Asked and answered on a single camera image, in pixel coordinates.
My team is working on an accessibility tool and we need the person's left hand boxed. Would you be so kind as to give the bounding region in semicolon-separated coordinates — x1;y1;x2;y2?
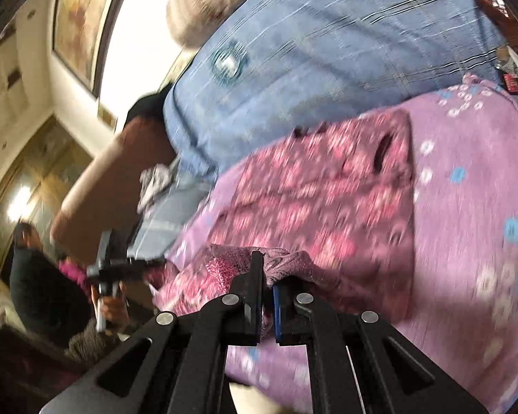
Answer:
92;283;129;335

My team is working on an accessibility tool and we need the grey crumpled small cloth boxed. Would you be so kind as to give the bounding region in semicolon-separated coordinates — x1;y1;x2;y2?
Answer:
137;164;173;215

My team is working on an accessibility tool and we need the maroon floral patterned shirt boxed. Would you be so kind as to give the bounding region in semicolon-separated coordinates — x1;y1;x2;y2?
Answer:
147;108;414;322

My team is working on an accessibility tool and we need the blue plaid pillow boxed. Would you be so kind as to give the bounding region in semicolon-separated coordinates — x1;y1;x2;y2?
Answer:
163;0;505;181

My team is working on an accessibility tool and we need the purple floral bed sheet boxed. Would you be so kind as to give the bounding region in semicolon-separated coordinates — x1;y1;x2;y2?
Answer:
152;73;518;414

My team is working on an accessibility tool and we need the framed wall painting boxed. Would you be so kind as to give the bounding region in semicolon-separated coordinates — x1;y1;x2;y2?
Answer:
52;0;123;97

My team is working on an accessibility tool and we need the grey striped folded blanket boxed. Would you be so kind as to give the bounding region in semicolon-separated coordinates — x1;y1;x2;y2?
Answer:
128;159;210;259

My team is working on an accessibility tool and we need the brown headboard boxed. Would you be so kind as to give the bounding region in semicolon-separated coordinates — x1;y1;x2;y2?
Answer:
50;117;176;265

